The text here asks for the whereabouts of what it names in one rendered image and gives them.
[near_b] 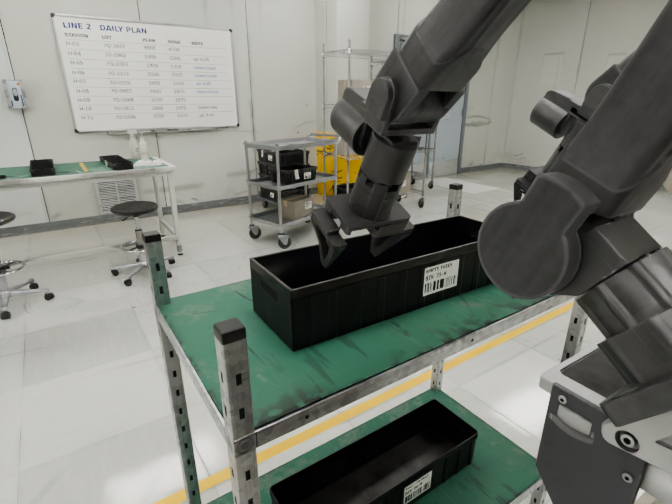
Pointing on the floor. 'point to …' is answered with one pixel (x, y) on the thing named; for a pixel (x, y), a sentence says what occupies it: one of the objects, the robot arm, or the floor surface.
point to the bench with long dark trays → (68, 173)
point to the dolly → (275, 166)
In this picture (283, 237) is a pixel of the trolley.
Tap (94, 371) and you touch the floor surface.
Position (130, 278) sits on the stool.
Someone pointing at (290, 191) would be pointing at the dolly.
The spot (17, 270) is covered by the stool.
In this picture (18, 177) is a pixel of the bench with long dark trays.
